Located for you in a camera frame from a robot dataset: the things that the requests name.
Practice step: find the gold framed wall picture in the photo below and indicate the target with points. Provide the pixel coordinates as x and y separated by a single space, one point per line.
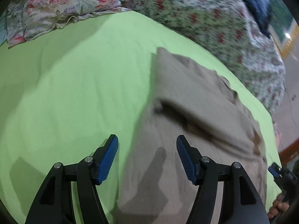
283 27

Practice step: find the pastel floral pillow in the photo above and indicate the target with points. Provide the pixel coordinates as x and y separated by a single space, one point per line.
29 19

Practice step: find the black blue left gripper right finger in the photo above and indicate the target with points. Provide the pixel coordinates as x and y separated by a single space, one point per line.
241 202

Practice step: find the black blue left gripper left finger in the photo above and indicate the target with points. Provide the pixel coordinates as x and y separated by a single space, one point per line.
53 202

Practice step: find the person's right hand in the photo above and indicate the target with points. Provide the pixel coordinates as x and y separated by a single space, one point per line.
277 206

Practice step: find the red floral white quilt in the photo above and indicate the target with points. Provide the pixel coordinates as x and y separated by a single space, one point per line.
226 29

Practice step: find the beige knit sweater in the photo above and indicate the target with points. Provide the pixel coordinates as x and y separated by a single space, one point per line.
191 100

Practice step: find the dark wooden cabinet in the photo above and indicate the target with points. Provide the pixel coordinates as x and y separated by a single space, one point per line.
289 153

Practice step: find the teal floral pillow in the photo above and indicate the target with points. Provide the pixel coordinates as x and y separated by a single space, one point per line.
3 28

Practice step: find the lime green bed sheet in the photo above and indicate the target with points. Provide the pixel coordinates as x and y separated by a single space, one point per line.
65 92

